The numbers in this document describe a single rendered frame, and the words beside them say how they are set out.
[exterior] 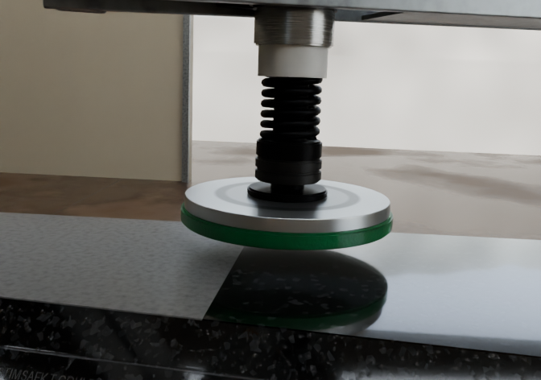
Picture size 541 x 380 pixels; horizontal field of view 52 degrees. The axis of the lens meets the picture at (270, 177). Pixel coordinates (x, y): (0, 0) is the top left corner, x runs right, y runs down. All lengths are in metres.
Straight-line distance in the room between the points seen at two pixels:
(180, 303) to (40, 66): 5.47
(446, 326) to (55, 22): 5.53
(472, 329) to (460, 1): 0.32
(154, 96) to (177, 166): 0.70
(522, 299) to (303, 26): 0.31
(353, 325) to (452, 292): 0.12
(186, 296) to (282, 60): 0.24
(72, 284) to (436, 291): 0.31
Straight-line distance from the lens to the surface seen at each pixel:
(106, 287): 0.49
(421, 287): 0.52
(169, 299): 0.46
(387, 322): 0.44
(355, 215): 0.51
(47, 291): 0.49
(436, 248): 0.64
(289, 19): 0.54
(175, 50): 5.43
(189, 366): 0.42
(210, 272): 0.52
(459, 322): 0.46
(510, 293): 0.54
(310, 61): 0.55
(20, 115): 5.99
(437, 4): 0.59
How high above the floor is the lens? 1.00
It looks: 10 degrees down
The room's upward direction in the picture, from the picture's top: 2 degrees clockwise
